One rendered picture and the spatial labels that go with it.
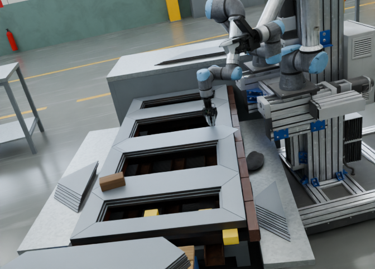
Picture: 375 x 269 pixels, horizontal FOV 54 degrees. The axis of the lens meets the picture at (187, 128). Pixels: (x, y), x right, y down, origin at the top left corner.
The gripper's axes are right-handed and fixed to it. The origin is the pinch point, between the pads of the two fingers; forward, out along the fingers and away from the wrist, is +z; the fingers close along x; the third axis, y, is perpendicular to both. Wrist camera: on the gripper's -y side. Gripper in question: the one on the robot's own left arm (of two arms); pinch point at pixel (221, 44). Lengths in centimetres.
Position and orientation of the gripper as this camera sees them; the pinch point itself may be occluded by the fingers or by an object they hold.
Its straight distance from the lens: 162.4
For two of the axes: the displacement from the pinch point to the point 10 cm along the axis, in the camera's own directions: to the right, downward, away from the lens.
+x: -5.3, -1.5, 8.3
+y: 2.5, 9.1, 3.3
